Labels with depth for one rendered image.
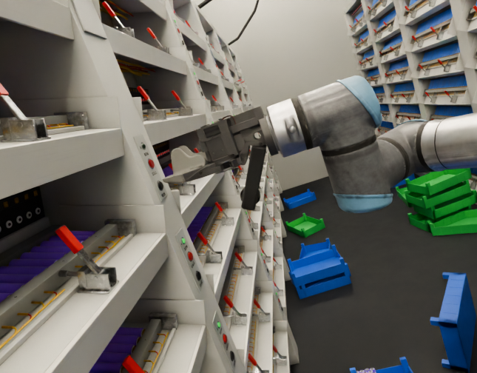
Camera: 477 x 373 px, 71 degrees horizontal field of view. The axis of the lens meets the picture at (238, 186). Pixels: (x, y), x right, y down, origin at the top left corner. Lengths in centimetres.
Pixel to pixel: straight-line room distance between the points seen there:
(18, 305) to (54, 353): 8
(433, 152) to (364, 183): 13
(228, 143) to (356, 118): 20
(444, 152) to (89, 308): 55
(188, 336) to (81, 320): 28
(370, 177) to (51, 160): 45
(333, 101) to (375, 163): 12
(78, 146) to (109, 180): 15
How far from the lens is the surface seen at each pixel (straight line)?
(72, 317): 42
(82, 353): 39
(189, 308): 65
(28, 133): 43
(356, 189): 57
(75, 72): 61
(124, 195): 60
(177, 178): 59
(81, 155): 48
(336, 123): 54
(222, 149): 56
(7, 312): 42
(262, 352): 116
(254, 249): 135
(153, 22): 132
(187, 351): 62
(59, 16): 60
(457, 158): 62
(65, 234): 44
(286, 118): 53
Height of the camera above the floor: 108
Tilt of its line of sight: 11 degrees down
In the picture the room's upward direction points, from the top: 20 degrees counter-clockwise
